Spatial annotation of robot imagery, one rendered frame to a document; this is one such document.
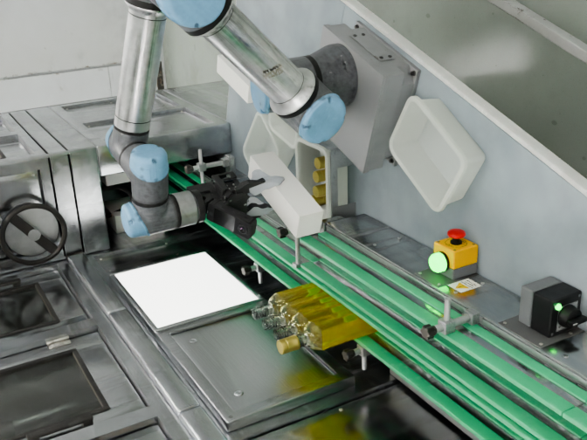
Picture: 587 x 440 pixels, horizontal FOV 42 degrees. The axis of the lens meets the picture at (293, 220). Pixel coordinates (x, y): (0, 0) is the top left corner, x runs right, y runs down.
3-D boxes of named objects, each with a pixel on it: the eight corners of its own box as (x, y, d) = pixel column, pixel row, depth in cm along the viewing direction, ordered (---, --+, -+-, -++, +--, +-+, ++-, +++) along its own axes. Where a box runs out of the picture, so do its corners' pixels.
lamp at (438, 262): (436, 266, 172) (425, 270, 170) (437, 248, 170) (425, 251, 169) (449, 273, 168) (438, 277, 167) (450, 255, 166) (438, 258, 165)
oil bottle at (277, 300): (336, 292, 204) (265, 314, 194) (336, 273, 202) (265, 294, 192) (348, 301, 199) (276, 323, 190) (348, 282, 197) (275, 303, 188)
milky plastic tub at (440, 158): (467, 209, 171) (437, 217, 168) (415, 140, 183) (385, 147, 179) (500, 154, 159) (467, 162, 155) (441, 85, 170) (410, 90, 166)
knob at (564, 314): (573, 322, 146) (587, 329, 143) (555, 328, 144) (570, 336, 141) (576, 301, 144) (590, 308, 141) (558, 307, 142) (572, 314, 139)
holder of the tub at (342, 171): (324, 220, 228) (301, 225, 225) (322, 131, 218) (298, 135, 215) (356, 238, 214) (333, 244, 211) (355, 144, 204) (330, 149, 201)
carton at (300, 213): (272, 150, 181) (250, 155, 178) (323, 210, 165) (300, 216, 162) (270, 171, 184) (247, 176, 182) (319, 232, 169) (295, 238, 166)
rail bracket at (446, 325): (470, 316, 156) (417, 334, 151) (472, 284, 154) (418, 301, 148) (483, 325, 153) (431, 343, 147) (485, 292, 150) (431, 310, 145)
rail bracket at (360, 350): (385, 355, 189) (340, 372, 183) (386, 331, 187) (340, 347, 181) (395, 362, 186) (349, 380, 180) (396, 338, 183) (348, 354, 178)
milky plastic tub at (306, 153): (322, 203, 226) (297, 209, 223) (321, 130, 218) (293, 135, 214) (355, 222, 212) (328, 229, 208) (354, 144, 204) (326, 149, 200)
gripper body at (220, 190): (235, 169, 172) (185, 179, 166) (252, 191, 166) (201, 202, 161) (232, 195, 176) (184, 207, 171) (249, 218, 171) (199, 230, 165)
